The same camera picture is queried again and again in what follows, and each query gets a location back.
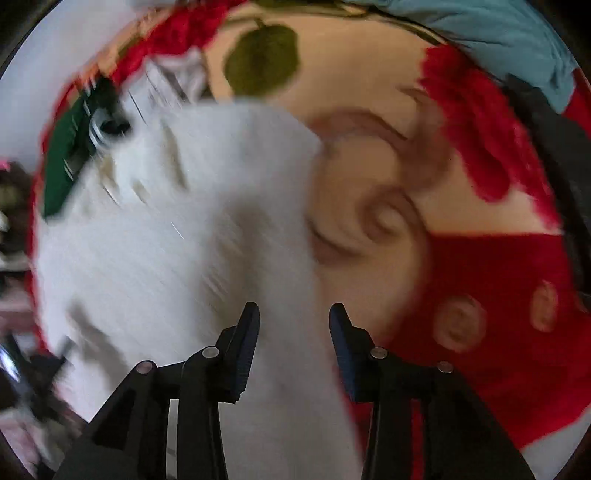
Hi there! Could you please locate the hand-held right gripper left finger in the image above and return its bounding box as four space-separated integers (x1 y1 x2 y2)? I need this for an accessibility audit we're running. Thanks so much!
53 302 260 480

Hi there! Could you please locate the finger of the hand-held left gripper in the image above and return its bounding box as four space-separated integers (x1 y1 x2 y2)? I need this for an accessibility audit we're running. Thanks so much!
84 76 134 152

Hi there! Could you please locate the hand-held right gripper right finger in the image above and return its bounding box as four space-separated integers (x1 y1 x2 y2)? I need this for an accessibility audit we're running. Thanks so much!
329 303 536 480

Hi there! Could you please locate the white fuzzy knit sweater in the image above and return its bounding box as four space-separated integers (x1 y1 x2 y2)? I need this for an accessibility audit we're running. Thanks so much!
34 51 366 480

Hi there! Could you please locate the red floral blanket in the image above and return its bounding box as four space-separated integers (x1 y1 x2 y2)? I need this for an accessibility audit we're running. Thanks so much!
28 0 591 480

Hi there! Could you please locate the dark green striped garment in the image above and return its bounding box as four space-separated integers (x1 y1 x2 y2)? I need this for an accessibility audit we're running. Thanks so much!
503 74 591 296

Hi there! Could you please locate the teal cloth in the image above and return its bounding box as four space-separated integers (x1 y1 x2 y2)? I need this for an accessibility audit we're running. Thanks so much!
346 0 580 116

